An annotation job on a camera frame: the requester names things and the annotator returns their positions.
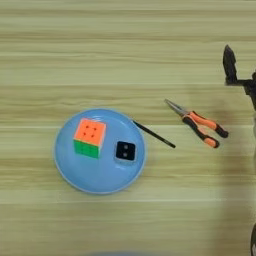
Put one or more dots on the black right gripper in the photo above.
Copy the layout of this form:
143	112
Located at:
250	85

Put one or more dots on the small black square box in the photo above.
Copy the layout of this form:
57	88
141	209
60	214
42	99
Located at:
125	151

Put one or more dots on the orange green puzzle cube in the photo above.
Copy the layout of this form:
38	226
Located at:
89	132

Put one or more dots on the thin black pen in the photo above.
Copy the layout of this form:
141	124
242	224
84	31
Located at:
154	134

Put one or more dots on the orange black needle-nose pliers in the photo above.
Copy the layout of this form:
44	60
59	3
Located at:
200	125

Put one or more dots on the blue round plate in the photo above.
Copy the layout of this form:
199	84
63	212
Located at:
100	173

